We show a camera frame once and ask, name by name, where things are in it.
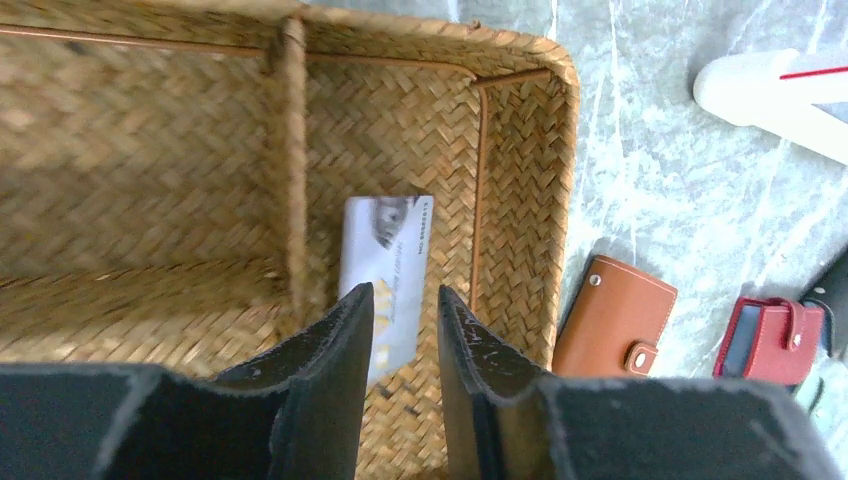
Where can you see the white pvc pipe frame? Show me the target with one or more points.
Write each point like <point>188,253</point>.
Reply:
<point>781,92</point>

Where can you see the black leather card holder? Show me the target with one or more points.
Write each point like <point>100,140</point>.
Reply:
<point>829,292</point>

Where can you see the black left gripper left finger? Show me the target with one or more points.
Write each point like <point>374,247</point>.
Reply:
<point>291,412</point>

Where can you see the wicker cutlery tray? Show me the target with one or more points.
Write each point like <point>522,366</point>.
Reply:
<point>174,175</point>

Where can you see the brown leather card holder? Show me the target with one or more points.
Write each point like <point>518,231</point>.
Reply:
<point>615,323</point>

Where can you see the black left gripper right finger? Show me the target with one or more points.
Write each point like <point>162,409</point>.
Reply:
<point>505,417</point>

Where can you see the red leather card holder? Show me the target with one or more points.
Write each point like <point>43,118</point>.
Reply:
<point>773,340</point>

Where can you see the white credit card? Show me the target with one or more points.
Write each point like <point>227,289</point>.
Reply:
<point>385,241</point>

